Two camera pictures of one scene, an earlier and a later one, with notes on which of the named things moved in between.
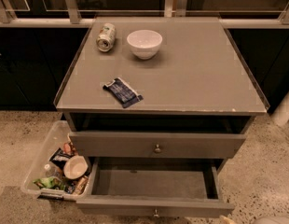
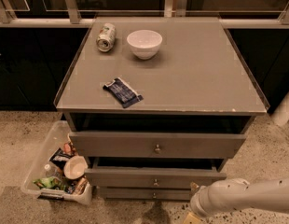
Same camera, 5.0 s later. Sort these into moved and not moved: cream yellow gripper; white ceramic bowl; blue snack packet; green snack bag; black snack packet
Moved: cream yellow gripper
Not moved: blue snack packet; white ceramic bowl; black snack packet; green snack bag
